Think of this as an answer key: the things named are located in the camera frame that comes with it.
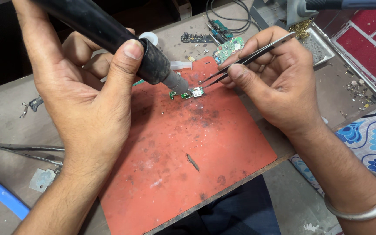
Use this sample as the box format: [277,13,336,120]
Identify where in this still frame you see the dark metal sliver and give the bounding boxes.
[186,153,201,173]

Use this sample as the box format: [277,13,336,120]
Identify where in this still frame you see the person's right hand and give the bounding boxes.
[218,26,326,136]

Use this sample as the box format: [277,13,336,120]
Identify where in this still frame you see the person's dark trousers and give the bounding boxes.
[155,175,281,235]

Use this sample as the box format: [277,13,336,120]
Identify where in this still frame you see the white tape roll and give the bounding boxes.
[138,32,160,48]

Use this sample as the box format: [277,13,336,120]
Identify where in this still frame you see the black cables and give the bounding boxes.
[205,0,262,33]

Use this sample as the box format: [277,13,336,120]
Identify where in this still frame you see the person's left hand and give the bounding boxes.
[12,0,145,171]

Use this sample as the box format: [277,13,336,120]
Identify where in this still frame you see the grey metal tray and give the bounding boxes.
[300,23,335,67]

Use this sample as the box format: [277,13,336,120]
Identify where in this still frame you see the long steel tweezers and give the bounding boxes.
[0,143,65,167]

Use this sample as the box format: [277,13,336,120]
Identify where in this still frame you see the teal circuit board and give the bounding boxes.
[211,20,234,39]

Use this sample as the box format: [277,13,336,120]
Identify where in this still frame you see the clear plastic tube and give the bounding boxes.
[170,61,193,71]

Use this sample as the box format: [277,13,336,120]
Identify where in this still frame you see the black hot air gun handle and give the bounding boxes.
[31,0,189,95]

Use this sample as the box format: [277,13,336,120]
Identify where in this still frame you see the silver pointed tweezers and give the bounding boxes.
[198,32,297,89]

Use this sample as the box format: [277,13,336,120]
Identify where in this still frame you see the dark narrow circuit board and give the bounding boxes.
[180,32,215,44]

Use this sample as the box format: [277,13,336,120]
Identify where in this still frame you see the heap of small metal parts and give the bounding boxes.
[338,64,376,113]

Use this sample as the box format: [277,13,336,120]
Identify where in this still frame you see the brass wool tip cleaner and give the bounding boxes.
[287,19,314,40]

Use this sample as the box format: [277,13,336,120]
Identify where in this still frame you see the small green charging port board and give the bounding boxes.
[169,86,205,100]

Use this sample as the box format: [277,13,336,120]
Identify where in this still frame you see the red silicone work mat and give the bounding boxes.
[98,56,278,235]

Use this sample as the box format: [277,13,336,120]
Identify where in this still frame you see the blue plastic stool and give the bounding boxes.
[0,172,31,221]

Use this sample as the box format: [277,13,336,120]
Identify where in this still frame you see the small dark phone part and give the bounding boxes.
[29,95,44,112]

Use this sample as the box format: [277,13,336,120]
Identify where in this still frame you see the green phone circuit board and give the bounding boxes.
[212,37,245,65]

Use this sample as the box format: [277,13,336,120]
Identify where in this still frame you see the dark grey tool handle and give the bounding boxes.
[305,0,376,10]

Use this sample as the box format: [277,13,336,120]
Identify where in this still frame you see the silver bangle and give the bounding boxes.
[324,171,376,222]

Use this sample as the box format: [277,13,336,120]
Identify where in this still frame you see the square metal shield plate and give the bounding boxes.
[29,167,57,193]

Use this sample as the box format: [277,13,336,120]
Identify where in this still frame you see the grey soldering tool stand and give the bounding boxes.
[249,0,319,30]

